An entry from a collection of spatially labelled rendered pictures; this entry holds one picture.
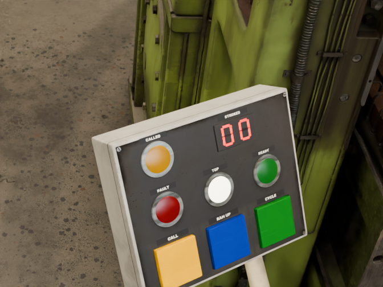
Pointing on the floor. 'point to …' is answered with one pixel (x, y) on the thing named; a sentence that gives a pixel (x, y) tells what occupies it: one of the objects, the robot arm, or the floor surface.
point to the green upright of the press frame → (347, 70)
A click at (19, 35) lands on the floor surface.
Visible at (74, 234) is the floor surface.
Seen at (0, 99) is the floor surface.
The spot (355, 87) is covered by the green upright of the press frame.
